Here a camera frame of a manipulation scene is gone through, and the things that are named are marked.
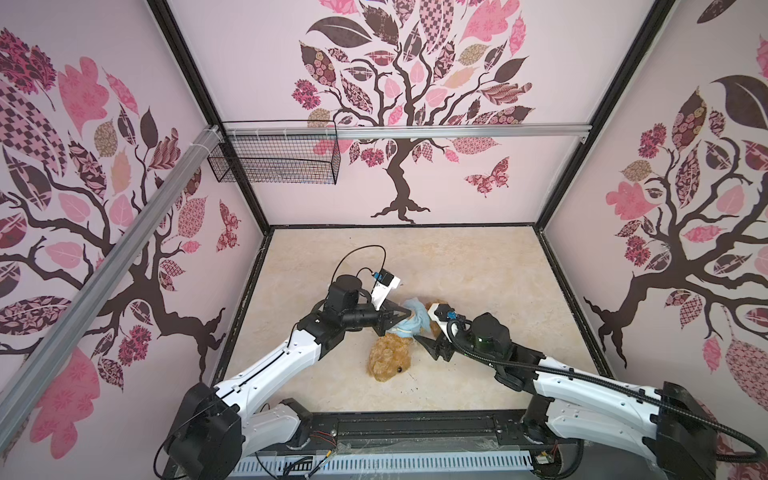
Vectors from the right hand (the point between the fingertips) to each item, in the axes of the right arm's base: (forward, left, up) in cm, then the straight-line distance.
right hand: (424, 319), depth 75 cm
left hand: (0, +4, +1) cm, 4 cm away
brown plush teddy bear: (-8, +9, -2) cm, 12 cm away
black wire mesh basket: (+52, +45, +17) cm, 71 cm away
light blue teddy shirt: (-1, +2, 0) cm, 3 cm away
